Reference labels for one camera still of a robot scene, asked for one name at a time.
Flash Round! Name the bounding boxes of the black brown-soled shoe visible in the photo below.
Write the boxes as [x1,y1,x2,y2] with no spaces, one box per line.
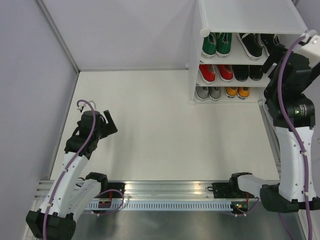
[232,65,250,82]
[249,65,264,81]

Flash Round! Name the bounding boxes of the orange sneaker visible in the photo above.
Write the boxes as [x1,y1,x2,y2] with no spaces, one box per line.
[237,86,251,100]
[225,86,238,99]

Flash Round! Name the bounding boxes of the green sneaker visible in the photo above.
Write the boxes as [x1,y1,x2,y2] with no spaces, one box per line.
[201,32,217,59]
[215,32,233,58]

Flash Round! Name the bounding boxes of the red sneaker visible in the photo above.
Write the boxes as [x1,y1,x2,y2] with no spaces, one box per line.
[199,64,216,84]
[217,64,234,83]

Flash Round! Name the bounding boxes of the grey sneaker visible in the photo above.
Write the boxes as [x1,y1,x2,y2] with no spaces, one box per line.
[195,86,209,101]
[208,86,221,101]

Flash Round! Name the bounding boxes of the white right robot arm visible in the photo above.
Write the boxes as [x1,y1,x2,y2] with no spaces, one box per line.
[228,40,320,213]

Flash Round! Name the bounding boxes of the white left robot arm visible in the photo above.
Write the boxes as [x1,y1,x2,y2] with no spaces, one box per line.
[25,110,118,240]

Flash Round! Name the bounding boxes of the white shoe cabinet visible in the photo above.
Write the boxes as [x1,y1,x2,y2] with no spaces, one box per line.
[188,0,308,105]

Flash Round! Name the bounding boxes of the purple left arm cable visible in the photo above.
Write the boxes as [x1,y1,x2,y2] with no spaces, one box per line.
[42,99,97,240]

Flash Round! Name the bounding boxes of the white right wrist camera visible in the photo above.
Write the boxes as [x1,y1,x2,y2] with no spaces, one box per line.
[299,35,320,68]

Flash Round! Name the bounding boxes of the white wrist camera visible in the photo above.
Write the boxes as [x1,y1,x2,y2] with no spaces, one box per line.
[76,99,97,113]
[299,35,320,68]

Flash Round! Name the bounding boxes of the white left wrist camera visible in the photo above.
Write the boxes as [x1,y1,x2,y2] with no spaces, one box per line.
[76,99,97,113]

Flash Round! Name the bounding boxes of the white slotted cable duct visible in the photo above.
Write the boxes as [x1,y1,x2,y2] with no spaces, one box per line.
[85,200,233,212]

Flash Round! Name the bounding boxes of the aluminium mounting rail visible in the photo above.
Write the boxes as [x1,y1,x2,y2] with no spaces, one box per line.
[34,179,263,201]

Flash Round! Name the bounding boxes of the aluminium corner frame post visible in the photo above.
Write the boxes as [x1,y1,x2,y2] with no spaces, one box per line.
[34,0,81,76]

